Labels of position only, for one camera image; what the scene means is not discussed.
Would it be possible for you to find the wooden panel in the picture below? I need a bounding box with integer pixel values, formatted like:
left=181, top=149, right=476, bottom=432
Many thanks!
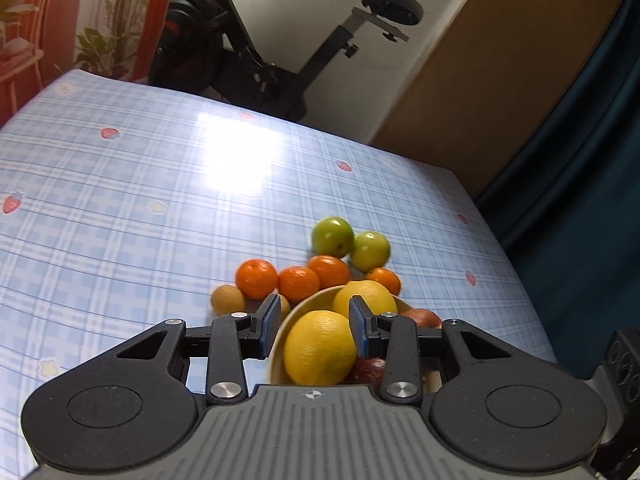
left=372, top=0, right=632, bottom=196

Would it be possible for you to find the green jujube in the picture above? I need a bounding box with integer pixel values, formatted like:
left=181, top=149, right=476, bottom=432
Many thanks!
left=312, top=216, right=355, bottom=257
left=348, top=231, right=390, bottom=272

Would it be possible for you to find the yellow lemon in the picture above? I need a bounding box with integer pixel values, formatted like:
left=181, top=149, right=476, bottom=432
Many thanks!
left=283, top=310, right=359, bottom=387
left=332, top=280, right=399, bottom=321

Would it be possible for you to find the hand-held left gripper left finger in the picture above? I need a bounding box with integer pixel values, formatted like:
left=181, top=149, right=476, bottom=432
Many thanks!
left=116, top=294, right=282, bottom=406

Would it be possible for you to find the printed wall tapestry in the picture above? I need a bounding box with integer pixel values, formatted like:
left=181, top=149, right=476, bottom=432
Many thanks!
left=0, top=0, right=173, bottom=131

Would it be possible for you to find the orange tangerine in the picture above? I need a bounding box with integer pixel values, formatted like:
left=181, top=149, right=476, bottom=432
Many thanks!
left=235, top=258, right=279, bottom=301
left=307, top=255, right=350, bottom=291
left=277, top=266, right=321, bottom=309
left=364, top=267, right=402, bottom=297

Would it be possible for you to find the blue plaid tablecloth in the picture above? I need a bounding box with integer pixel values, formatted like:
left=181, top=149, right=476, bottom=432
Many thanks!
left=0, top=69, right=558, bottom=480

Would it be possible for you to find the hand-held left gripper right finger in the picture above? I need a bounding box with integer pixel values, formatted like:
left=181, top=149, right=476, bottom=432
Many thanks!
left=348, top=295, right=516, bottom=406

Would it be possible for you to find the cream bowl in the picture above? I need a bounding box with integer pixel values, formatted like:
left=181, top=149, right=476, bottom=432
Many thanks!
left=268, top=284, right=446, bottom=392

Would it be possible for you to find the dark teal curtain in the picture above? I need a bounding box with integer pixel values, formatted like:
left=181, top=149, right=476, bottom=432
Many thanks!
left=475, top=0, right=640, bottom=381

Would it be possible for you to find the black exercise bike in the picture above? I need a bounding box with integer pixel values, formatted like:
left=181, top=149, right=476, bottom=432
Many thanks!
left=148, top=0, right=425, bottom=123

